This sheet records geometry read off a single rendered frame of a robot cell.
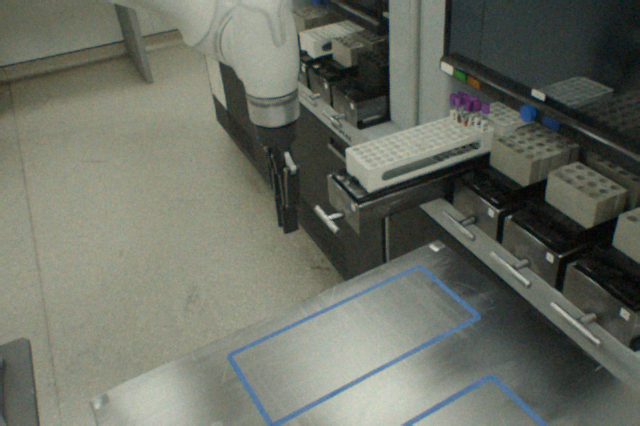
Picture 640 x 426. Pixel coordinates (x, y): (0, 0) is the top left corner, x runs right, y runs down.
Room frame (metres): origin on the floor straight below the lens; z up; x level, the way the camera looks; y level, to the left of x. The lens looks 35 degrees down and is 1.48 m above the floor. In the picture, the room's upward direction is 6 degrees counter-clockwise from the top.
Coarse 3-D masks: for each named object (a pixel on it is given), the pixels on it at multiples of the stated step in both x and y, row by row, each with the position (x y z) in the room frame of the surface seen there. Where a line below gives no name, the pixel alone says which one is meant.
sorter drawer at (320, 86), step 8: (320, 64) 1.69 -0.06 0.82; (312, 72) 1.67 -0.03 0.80; (320, 72) 1.63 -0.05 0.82; (328, 72) 1.62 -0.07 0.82; (336, 72) 1.65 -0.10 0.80; (312, 80) 1.67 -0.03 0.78; (320, 80) 1.62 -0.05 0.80; (328, 80) 1.58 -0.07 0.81; (336, 80) 1.59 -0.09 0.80; (344, 80) 1.59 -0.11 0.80; (312, 88) 1.68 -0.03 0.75; (320, 88) 1.62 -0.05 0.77; (328, 88) 1.57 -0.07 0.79; (304, 96) 1.63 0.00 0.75; (312, 96) 1.62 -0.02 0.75; (320, 96) 1.63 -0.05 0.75; (328, 96) 1.58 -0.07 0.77; (312, 104) 1.58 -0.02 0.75; (328, 104) 1.58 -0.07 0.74
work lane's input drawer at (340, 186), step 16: (480, 160) 1.10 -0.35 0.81; (336, 176) 1.08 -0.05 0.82; (352, 176) 1.06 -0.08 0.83; (432, 176) 1.05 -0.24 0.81; (448, 176) 1.05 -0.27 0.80; (336, 192) 1.06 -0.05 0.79; (352, 192) 1.01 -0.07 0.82; (368, 192) 1.01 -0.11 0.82; (384, 192) 1.01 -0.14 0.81; (400, 192) 1.01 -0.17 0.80; (416, 192) 1.03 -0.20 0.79; (432, 192) 1.04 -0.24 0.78; (448, 192) 1.05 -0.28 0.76; (320, 208) 1.06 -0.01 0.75; (336, 208) 1.07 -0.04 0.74; (352, 208) 1.00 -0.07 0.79; (368, 208) 0.99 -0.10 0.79; (384, 208) 1.00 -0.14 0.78; (400, 208) 1.01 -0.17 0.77; (336, 224) 1.00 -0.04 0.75; (352, 224) 1.00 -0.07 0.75
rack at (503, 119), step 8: (496, 104) 1.23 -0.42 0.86; (496, 112) 1.19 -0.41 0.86; (504, 112) 1.19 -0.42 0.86; (512, 112) 1.18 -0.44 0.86; (480, 120) 1.19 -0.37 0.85; (488, 120) 1.17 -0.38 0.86; (496, 120) 1.15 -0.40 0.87; (504, 120) 1.15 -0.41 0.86; (512, 120) 1.16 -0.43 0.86; (520, 120) 1.14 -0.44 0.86; (496, 128) 1.14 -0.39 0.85; (504, 128) 1.13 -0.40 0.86; (512, 128) 1.13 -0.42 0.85; (520, 128) 1.21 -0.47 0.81
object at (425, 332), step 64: (448, 256) 0.79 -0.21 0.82; (320, 320) 0.67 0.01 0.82; (384, 320) 0.65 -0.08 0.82; (448, 320) 0.64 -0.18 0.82; (512, 320) 0.63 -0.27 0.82; (128, 384) 0.59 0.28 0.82; (192, 384) 0.57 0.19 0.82; (256, 384) 0.56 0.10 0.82; (320, 384) 0.55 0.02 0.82; (384, 384) 0.54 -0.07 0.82; (448, 384) 0.53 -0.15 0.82; (512, 384) 0.52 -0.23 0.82; (576, 384) 0.51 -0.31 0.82
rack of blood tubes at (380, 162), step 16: (416, 128) 1.16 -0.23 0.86; (432, 128) 1.15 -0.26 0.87; (448, 128) 1.14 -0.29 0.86; (464, 128) 1.13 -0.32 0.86; (480, 128) 1.13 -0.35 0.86; (368, 144) 1.11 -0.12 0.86; (384, 144) 1.11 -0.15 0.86; (400, 144) 1.10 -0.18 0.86; (416, 144) 1.09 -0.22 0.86; (432, 144) 1.08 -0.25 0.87; (448, 144) 1.08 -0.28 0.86; (464, 144) 1.09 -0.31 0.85; (352, 160) 1.07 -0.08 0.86; (368, 160) 1.05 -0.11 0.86; (384, 160) 1.04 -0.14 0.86; (400, 160) 1.03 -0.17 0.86; (416, 160) 1.05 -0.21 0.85; (432, 160) 1.11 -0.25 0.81; (448, 160) 1.08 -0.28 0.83; (368, 176) 1.01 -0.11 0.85; (384, 176) 1.07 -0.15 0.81; (400, 176) 1.03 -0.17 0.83; (416, 176) 1.05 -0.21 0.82
